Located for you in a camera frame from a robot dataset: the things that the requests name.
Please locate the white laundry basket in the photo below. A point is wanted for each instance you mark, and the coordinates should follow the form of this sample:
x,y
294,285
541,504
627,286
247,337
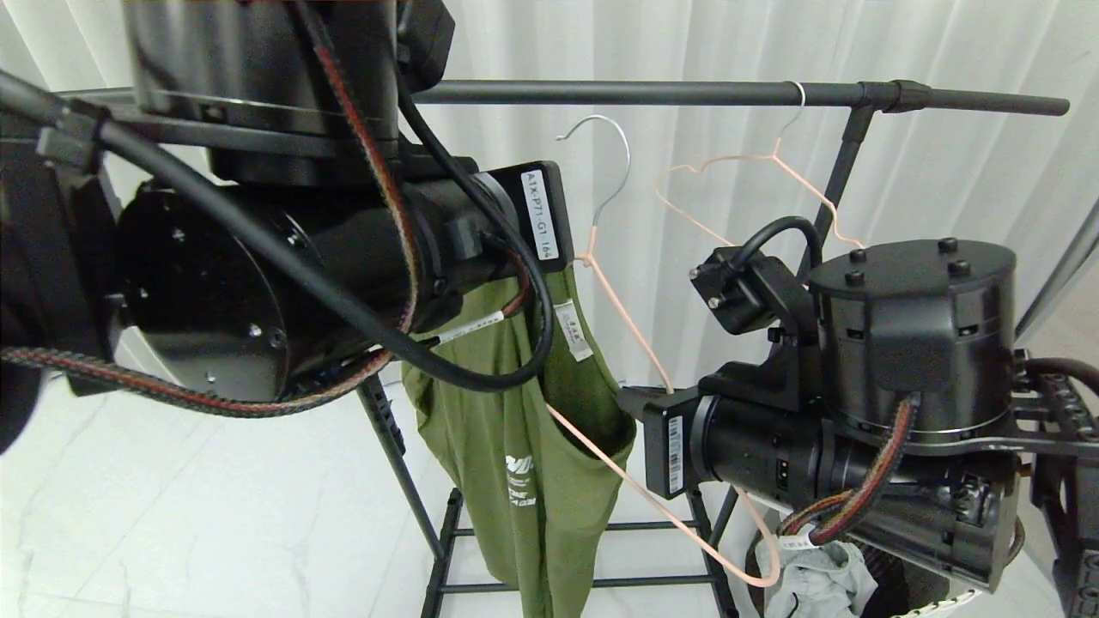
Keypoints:
x,y
944,606

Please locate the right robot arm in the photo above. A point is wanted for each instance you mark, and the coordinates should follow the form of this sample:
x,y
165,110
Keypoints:
x,y
910,326

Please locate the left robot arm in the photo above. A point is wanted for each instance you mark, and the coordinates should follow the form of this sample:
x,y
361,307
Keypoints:
x,y
206,300

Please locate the black clothes rack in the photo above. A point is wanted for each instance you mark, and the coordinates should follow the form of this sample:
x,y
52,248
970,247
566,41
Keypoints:
x,y
687,93

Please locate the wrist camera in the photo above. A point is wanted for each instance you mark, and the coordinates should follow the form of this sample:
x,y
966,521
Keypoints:
x,y
747,292
428,39

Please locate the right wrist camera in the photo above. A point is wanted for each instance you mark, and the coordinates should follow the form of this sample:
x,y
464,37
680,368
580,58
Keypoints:
x,y
747,292

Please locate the pale grey shorts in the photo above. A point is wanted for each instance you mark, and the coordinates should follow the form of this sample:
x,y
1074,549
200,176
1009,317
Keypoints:
x,y
820,579

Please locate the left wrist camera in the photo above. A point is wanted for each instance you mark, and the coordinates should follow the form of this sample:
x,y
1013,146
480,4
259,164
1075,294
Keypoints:
x,y
428,39

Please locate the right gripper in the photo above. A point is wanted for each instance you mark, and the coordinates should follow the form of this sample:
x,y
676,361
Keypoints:
x,y
747,446

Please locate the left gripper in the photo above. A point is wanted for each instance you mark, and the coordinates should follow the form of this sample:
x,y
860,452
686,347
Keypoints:
x,y
494,227

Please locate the pink clothes hanger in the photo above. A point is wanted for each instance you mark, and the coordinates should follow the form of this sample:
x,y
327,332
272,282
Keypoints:
x,y
631,330
803,184

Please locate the green long-sleeved shirt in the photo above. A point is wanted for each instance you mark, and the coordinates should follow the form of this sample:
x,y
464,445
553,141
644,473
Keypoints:
x,y
506,429

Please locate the white curtain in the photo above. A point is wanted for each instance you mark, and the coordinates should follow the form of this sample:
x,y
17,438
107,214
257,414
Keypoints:
x,y
730,34

